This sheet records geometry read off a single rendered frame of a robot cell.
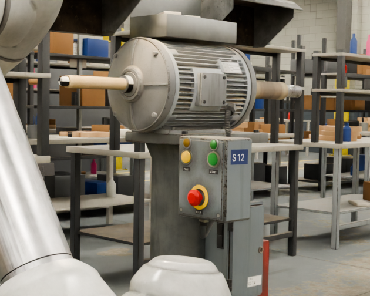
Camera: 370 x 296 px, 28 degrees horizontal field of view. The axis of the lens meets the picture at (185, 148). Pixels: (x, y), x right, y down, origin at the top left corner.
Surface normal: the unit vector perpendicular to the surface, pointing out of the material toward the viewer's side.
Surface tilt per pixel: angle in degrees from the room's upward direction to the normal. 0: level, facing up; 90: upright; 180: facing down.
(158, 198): 90
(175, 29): 90
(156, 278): 46
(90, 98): 90
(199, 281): 54
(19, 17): 120
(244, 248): 90
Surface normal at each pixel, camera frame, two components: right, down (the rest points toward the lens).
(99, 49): 0.76, 0.05
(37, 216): 0.53, -0.52
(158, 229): -0.71, 0.03
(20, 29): 0.56, 0.78
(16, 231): -0.04, -0.37
